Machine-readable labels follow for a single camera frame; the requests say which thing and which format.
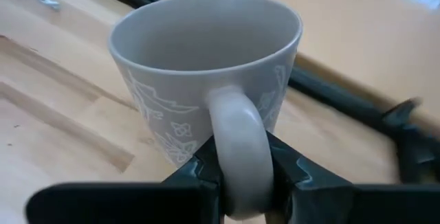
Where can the beige neighbouring table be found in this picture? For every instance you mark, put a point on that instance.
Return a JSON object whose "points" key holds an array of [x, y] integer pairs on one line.
{"points": [[309, 11]]}

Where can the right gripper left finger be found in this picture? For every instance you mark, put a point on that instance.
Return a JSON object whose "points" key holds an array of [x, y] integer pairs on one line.
{"points": [[120, 203]]}

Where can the grey floral print mug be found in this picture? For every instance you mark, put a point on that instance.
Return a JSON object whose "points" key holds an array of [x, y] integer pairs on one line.
{"points": [[206, 35]]}

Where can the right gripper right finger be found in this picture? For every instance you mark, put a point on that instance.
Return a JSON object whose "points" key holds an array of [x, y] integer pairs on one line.
{"points": [[343, 203]]}

